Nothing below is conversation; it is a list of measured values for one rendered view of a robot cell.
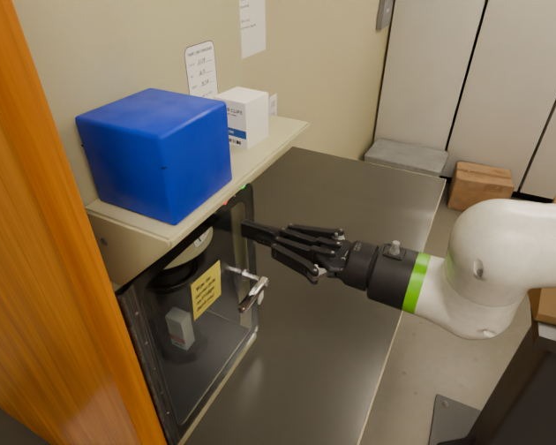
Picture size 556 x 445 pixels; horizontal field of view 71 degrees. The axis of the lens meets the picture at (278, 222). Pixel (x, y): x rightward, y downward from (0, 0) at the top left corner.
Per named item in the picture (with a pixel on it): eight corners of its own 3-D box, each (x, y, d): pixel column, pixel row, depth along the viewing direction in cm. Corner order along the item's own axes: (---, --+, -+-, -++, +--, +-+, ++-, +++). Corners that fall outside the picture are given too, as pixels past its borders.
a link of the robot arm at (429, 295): (496, 365, 55) (506, 301, 61) (529, 324, 45) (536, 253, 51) (396, 328, 60) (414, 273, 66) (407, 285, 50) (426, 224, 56)
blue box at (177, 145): (98, 201, 40) (71, 116, 35) (163, 162, 47) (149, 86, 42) (176, 228, 36) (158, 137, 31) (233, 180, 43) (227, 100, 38)
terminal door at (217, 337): (170, 448, 70) (116, 289, 46) (256, 327, 92) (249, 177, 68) (174, 449, 69) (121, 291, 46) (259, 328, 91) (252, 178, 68)
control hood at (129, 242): (103, 281, 45) (78, 208, 39) (248, 165, 68) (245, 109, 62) (184, 317, 40) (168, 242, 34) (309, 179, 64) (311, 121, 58)
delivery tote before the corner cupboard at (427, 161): (358, 189, 334) (363, 154, 314) (373, 169, 363) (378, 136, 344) (430, 209, 310) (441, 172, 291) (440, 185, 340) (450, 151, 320)
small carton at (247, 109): (217, 140, 52) (213, 96, 49) (240, 128, 55) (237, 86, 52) (247, 149, 50) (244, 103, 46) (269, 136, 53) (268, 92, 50)
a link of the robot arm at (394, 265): (396, 326, 59) (409, 287, 65) (412, 268, 52) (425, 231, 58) (357, 312, 61) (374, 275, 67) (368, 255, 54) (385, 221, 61)
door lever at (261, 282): (221, 307, 71) (219, 297, 69) (248, 275, 78) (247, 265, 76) (245, 318, 69) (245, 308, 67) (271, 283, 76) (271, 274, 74)
